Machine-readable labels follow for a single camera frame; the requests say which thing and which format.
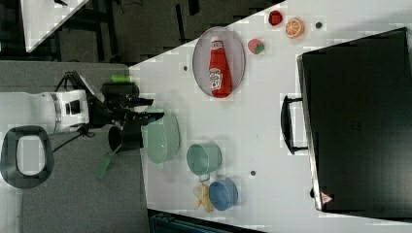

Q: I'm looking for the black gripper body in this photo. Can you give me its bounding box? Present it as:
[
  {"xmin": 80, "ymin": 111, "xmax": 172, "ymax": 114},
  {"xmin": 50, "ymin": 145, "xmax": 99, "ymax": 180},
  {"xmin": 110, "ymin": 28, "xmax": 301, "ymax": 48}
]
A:
[{"xmin": 86, "ymin": 93, "xmax": 142, "ymax": 127}]

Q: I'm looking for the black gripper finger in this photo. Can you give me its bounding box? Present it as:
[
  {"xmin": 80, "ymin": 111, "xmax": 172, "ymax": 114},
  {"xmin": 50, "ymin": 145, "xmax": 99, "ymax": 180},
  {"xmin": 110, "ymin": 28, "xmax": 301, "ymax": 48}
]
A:
[
  {"xmin": 131, "ymin": 98, "xmax": 154, "ymax": 107},
  {"xmin": 132, "ymin": 112, "xmax": 164, "ymax": 123}
]

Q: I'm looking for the red plush ketchup bottle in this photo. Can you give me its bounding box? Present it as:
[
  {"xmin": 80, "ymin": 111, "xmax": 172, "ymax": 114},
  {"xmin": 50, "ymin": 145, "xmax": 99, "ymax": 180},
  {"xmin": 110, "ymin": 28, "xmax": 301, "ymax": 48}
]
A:
[{"xmin": 209, "ymin": 36, "xmax": 232, "ymax": 98}]

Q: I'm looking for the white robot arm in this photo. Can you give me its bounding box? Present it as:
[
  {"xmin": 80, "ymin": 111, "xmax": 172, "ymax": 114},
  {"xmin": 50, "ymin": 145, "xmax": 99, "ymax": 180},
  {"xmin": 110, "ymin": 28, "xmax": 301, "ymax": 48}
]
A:
[{"xmin": 1, "ymin": 90, "xmax": 162, "ymax": 189}]

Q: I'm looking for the grey oval plate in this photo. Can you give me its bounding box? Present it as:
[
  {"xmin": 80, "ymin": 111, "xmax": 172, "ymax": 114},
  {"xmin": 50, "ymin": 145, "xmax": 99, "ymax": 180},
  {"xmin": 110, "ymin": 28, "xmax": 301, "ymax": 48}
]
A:
[{"xmin": 192, "ymin": 27, "xmax": 245, "ymax": 97}]

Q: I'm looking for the black cylinder container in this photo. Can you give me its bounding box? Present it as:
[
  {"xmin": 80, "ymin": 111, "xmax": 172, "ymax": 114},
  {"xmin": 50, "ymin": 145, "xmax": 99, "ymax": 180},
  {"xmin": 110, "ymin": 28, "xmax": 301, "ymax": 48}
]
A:
[{"xmin": 101, "ymin": 83, "xmax": 140, "ymax": 95}]

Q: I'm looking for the green plastic colander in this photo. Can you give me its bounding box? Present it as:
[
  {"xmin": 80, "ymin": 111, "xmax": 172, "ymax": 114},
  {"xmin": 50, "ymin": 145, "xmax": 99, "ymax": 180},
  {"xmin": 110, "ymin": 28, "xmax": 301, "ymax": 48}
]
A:
[{"xmin": 141, "ymin": 107, "xmax": 180, "ymax": 168}]

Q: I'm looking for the black pot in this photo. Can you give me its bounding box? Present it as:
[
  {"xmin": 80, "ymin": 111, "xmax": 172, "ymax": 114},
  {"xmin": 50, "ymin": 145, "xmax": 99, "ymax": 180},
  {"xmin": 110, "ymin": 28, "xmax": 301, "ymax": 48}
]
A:
[{"xmin": 108, "ymin": 122, "xmax": 143, "ymax": 151}]

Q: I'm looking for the green bottle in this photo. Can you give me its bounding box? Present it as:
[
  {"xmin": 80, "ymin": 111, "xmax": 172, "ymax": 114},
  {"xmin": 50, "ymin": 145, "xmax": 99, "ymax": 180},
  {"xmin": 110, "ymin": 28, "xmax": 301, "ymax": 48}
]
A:
[{"xmin": 111, "ymin": 75, "xmax": 131, "ymax": 83}]

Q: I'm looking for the green slotted spatula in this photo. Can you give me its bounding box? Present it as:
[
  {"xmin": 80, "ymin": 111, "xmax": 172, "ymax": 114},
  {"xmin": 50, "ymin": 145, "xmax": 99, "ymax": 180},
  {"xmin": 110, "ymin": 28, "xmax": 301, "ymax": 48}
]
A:
[{"xmin": 94, "ymin": 146, "xmax": 120, "ymax": 180}]

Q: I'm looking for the green measuring cup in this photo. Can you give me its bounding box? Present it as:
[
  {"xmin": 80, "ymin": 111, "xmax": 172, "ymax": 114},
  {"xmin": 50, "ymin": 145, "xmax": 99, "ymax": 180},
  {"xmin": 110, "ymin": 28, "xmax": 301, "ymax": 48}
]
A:
[{"xmin": 187, "ymin": 141, "xmax": 223, "ymax": 183}]

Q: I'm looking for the peeled toy banana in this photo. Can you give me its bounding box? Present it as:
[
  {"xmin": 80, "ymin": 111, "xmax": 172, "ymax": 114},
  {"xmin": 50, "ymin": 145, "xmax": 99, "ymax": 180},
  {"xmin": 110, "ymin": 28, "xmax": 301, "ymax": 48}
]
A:
[{"xmin": 193, "ymin": 183, "xmax": 214, "ymax": 213}]

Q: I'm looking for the blue measuring cup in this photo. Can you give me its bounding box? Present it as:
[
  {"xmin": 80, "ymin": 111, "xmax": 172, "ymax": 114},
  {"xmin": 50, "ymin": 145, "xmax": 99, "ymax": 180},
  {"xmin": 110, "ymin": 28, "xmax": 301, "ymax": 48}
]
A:
[{"xmin": 209, "ymin": 178, "xmax": 238, "ymax": 211}]

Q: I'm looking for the plush strawberry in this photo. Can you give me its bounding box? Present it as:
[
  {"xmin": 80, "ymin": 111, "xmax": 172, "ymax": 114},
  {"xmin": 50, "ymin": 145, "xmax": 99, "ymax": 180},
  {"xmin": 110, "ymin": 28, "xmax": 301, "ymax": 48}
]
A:
[{"xmin": 248, "ymin": 39, "xmax": 265, "ymax": 54}]

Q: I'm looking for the red toy fruit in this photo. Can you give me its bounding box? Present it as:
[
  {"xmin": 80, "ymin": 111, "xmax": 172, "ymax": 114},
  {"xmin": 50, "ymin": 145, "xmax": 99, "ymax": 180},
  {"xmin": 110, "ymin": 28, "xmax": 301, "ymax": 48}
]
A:
[{"xmin": 268, "ymin": 11, "xmax": 283, "ymax": 26}]

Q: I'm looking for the orange slice toy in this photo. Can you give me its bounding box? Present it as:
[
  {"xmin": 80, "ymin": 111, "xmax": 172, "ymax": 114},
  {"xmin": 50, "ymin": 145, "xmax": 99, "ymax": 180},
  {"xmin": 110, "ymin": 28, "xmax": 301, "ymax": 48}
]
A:
[{"xmin": 286, "ymin": 17, "xmax": 305, "ymax": 39}]

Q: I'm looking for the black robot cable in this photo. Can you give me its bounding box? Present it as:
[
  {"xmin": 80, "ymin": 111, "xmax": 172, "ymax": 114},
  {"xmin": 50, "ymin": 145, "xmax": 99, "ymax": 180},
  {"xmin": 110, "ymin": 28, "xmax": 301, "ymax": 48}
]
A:
[{"xmin": 51, "ymin": 70, "xmax": 96, "ymax": 153}]

